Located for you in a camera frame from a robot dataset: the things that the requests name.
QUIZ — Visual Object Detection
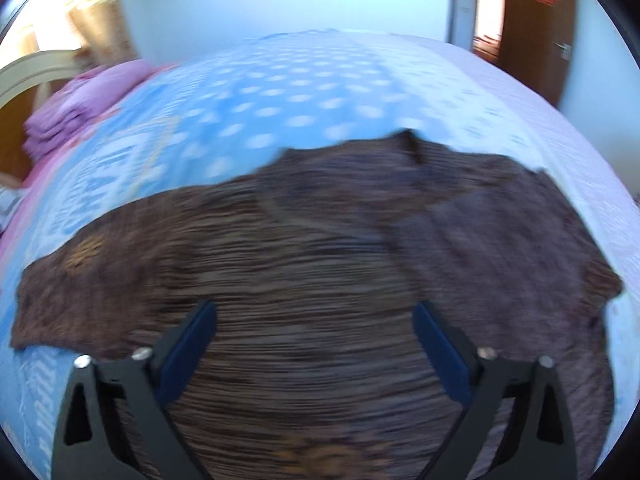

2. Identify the silver door handle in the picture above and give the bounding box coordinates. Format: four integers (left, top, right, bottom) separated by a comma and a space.
554, 42, 572, 61

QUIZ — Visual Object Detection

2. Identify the beige patterned curtain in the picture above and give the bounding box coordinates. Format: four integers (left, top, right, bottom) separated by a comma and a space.
67, 0, 138, 66

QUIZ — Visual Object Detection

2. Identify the cream wooden headboard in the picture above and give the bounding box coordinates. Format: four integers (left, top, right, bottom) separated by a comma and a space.
0, 48, 91, 181

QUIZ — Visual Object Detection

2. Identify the brown wooden door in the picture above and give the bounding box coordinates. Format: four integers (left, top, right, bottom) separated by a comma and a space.
498, 0, 576, 106

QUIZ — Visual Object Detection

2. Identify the blue pink patterned bed sheet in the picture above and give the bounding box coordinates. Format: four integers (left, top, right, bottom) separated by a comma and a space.
1, 30, 639, 479

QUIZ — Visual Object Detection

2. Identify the brown knitted sweater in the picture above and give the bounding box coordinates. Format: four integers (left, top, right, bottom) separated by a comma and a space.
11, 130, 623, 479

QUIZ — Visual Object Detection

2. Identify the folded purple blanket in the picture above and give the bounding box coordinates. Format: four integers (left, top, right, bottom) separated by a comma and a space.
23, 58, 154, 162

